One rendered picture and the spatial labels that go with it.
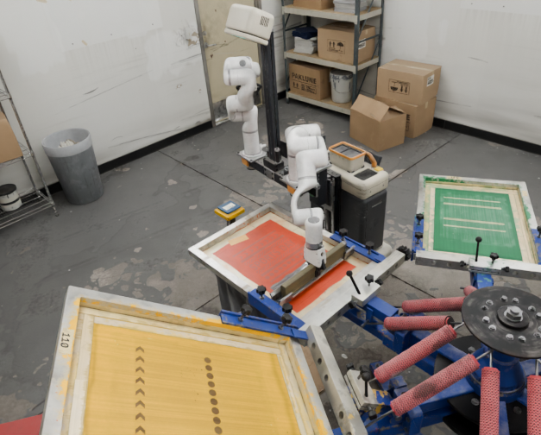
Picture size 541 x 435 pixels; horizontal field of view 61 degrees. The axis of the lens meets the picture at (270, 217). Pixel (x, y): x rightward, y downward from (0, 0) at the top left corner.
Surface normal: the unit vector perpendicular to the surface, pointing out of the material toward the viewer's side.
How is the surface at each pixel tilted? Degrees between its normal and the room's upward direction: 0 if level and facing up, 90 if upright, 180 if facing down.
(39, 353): 0
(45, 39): 90
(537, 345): 0
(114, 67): 90
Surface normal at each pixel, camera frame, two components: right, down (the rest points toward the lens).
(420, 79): -0.62, 0.38
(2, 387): -0.07, -0.82
